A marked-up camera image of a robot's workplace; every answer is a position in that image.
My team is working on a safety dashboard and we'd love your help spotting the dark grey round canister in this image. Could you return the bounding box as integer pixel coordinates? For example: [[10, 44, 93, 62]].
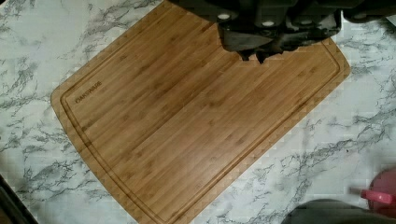
[[281, 199, 396, 224]]

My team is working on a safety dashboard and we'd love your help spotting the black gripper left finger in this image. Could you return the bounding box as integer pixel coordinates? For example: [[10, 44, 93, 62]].
[[218, 25, 273, 61]]

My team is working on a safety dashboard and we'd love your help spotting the bamboo cutting board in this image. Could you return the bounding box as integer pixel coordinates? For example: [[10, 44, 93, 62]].
[[51, 2, 350, 224]]

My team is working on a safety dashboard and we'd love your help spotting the pink mug with handle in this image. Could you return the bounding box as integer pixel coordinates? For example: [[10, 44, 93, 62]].
[[361, 168, 396, 218]]

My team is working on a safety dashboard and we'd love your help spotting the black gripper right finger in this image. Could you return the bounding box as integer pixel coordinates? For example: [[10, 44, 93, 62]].
[[255, 18, 341, 63]]

